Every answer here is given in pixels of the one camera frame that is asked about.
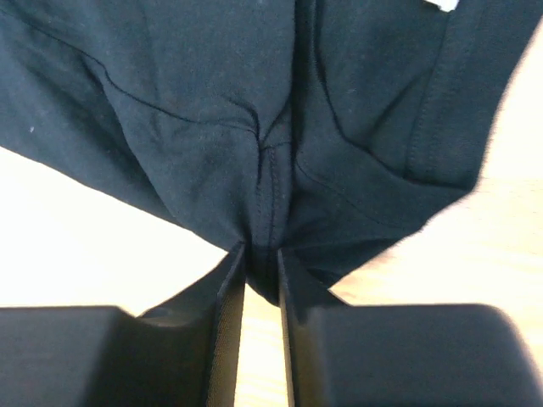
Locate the black t shirt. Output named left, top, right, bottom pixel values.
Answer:
left=1, top=1, right=542, bottom=303

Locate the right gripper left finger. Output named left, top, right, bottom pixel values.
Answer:
left=1, top=245, right=246, bottom=406

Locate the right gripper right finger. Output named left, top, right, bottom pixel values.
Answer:
left=277, top=251, right=537, bottom=406

